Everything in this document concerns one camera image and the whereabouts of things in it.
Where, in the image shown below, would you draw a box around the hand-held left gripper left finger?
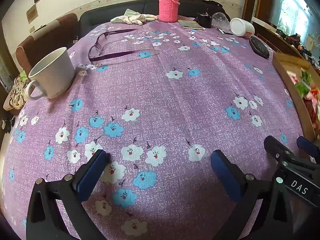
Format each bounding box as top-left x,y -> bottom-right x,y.
26,149 -> 110,240

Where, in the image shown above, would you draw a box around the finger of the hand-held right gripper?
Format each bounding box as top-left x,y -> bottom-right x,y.
297,136 -> 320,162
264,135 -> 300,170

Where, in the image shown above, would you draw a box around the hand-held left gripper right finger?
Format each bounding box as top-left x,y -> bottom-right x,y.
211,150 -> 295,240

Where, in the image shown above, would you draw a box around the cardboard box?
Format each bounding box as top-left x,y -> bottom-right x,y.
272,52 -> 320,143

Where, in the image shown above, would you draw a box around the purple floral tablecloth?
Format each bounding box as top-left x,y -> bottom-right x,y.
0,17 -> 317,240

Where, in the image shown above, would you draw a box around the black eyeglasses case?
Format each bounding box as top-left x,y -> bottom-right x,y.
249,36 -> 270,59

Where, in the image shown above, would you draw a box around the white ceramic mug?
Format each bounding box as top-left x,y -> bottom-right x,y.
24,47 -> 76,100

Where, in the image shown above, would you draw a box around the patterned fabric bundle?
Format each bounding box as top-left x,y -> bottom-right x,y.
4,70 -> 30,111

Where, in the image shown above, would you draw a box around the purple eyeglasses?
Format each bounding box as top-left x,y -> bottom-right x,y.
88,28 -> 162,63

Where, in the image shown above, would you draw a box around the white plastic jar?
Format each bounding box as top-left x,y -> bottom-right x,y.
229,17 -> 255,39

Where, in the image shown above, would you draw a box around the etched glass panel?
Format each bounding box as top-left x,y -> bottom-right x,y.
267,0 -> 320,37

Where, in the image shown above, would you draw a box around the clear plastic cup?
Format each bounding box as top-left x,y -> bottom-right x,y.
212,12 -> 230,30

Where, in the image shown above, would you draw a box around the brown chair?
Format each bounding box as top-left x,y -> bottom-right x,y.
15,13 -> 78,75

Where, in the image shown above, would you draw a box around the small black container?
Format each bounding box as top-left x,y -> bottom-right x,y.
194,12 -> 213,28

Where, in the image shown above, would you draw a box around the olive notebook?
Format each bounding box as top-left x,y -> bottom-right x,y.
179,19 -> 206,30

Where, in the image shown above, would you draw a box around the black sofa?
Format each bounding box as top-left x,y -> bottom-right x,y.
79,0 -> 227,34

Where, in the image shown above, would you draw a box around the dark cloth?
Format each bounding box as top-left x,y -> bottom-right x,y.
179,0 -> 224,10

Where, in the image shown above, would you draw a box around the pink knit-sleeved thermos flask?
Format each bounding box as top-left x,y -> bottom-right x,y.
159,0 -> 180,22

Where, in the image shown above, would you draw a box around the clutter of cables and tools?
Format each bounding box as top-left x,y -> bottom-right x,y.
275,29 -> 320,70

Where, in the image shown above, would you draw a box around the small wall plaque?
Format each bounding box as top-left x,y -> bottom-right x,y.
26,7 -> 38,23

